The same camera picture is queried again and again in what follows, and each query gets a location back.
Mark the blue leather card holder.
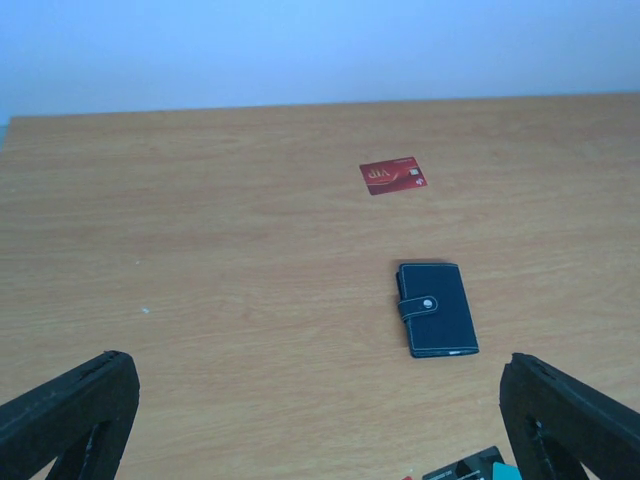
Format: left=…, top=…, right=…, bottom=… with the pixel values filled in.
left=396, top=262, right=479, bottom=359

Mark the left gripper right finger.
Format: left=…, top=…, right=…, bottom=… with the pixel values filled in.
left=499, top=353, right=639, bottom=480

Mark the lone red card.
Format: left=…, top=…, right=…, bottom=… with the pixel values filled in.
left=359, top=156, right=428, bottom=196

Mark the teal striped card centre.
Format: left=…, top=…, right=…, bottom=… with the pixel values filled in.
left=492, top=462, right=522, bottom=480

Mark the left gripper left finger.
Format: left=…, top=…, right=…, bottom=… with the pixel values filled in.
left=1, top=351, right=140, bottom=479

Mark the black VIP card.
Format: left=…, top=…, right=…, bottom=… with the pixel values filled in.
left=422, top=446, right=504, bottom=480

